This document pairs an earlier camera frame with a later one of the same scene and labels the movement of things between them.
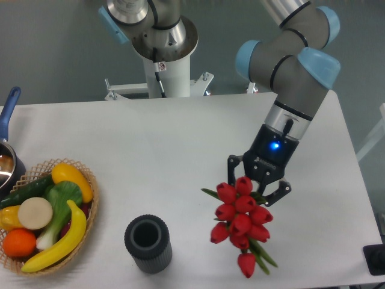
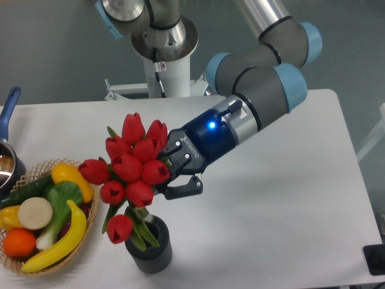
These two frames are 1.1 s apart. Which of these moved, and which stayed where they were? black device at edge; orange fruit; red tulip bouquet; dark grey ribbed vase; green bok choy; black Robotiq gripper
Moved: red tulip bouquet; black Robotiq gripper
Stayed: green bok choy; orange fruit; dark grey ribbed vase; black device at edge
